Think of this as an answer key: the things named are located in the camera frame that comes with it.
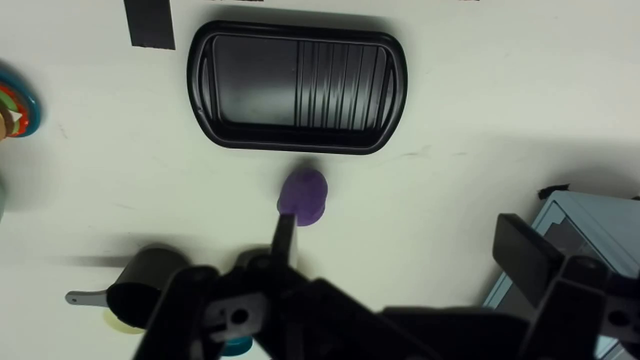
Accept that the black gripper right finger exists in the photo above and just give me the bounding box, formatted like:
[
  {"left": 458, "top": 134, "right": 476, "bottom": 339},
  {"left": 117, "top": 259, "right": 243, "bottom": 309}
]
[{"left": 492, "top": 215, "right": 563, "bottom": 306}]

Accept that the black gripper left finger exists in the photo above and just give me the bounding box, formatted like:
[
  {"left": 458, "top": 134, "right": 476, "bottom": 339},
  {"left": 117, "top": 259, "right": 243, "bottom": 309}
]
[{"left": 270, "top": 215, "right": 296, "bottom": 267}]

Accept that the purple toy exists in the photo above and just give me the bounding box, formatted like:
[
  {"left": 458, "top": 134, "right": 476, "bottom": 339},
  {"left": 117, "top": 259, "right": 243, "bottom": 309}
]
[{"left": 277, "top": 169, "right": 328, "bottom": 227}]

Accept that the light blue toaster oven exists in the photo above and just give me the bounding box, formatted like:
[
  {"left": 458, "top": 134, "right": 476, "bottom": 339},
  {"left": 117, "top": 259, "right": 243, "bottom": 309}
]
[{"left": 483, "top": 192, "right": 640, "bottom": 360}]

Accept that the teal frying pan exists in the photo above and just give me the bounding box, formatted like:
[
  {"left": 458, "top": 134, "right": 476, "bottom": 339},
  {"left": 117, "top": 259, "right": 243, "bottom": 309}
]
[{"left": 222, "top": 336, "right": 251, "bottom": 356}]

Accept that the black rectangular tray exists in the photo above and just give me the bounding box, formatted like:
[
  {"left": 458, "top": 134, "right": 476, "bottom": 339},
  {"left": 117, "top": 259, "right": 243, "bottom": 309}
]
[{"left": 186, "top": 20, "right": 408, "bottom": 154}]

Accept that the cream plate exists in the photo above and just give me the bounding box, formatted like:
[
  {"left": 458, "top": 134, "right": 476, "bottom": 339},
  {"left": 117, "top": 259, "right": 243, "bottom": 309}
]
[{"left": 101, "top": 310, "right": 144, "bottom": 334}]

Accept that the black tape strip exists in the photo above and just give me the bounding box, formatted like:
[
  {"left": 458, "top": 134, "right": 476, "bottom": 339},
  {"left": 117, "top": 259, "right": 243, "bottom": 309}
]
[{"left": 124, "top": 0, "right": 175, "bottom": 50}]

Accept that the colourful stacking ring toy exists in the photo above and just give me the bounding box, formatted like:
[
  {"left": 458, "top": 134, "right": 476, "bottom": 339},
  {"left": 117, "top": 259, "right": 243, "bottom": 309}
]
[{"left": 0, "top": 65, "right": 42, "bottom": 141}]

